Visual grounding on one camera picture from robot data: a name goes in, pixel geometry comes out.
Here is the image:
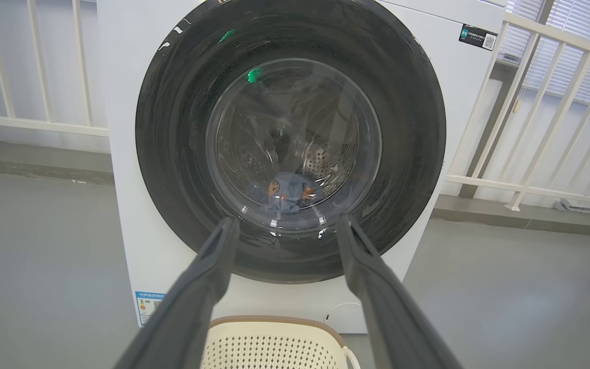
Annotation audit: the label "white basket with brown rim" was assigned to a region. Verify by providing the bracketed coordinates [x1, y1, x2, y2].
[201, 316, 361, 369]

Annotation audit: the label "blue energy label sticker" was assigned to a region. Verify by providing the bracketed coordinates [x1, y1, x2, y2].
[135, 291, 166, 326]

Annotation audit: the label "white front-load washing machine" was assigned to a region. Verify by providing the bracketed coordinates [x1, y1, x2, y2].
[97, 0, 507, 335]

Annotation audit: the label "blue cartoon print garment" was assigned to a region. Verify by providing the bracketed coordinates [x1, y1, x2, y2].
[248, 172, 326, 216]

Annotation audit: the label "white slatted railing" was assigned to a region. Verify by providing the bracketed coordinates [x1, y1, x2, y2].
[0, 0, 110, 138]
[446, 11, 590, 212]

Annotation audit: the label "black QR code sticker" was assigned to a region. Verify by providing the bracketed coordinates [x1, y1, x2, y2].
[459, 24, 498, 51]

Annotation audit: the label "round white filter cover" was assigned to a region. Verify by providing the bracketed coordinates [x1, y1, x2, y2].
[324, 302, 365, 334]

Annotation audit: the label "white window blinds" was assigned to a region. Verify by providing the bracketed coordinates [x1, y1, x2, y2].
[497, 0, 590, 111]

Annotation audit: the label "black round glass washer door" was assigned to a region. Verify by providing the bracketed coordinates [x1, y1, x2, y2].
[135, 0, 447, 284]

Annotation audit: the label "grey flat floor object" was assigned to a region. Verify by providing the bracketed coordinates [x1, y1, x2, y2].
[554, 199, 590, 217]

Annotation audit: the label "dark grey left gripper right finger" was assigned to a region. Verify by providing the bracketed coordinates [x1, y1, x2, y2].
[336, 214, 463, 369]

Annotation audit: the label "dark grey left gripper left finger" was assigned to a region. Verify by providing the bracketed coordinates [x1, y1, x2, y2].
[113, 216, 240, 369]

